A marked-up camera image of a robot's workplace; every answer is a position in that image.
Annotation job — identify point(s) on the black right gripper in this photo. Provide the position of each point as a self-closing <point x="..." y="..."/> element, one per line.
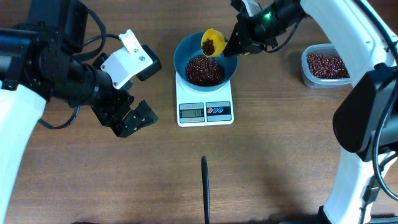
<point x="244" y="35"/>

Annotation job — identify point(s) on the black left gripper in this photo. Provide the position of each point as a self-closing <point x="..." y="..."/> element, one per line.
<point x="113" y="109"/>

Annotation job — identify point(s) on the yellow plastic measuring scoop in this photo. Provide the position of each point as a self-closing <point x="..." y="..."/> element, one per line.
<point x="213" y="43"/>

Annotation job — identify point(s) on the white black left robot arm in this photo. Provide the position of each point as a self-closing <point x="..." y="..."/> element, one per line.
<point x="43" y="58"/>

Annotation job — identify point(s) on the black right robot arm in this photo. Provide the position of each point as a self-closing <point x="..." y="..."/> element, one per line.
<point x="365" y="124"/>

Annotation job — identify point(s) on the red beans in bowl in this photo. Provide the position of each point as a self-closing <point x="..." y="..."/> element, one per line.
<point x="204" y="71"/>

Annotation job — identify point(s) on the teal blue bowl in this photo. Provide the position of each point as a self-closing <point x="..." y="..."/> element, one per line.
<point x="189" y="48"/>

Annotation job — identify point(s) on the white digital kitchen scale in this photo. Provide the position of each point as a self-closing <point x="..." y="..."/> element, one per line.
<point x="203" y="108"/>

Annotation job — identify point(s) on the clear plastic container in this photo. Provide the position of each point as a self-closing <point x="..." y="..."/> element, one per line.
<point x="317" y="83"/>

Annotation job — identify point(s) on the black vertical antenna rod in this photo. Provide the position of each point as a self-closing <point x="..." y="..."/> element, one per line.
<point x="206" y="189"/>

